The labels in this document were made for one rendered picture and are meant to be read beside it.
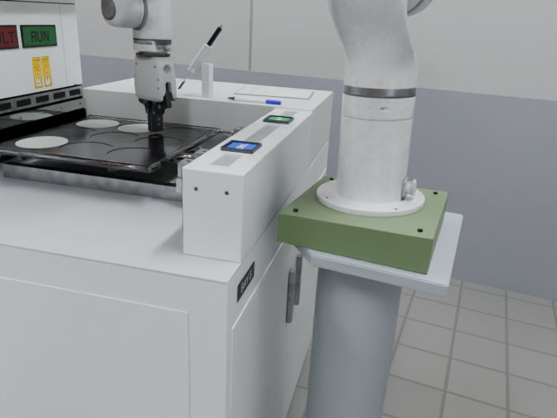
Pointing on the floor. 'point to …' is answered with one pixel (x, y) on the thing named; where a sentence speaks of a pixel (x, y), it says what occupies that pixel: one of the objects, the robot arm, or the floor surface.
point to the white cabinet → (156, 334)
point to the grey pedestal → (363, 324)
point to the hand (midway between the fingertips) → (155, 122)
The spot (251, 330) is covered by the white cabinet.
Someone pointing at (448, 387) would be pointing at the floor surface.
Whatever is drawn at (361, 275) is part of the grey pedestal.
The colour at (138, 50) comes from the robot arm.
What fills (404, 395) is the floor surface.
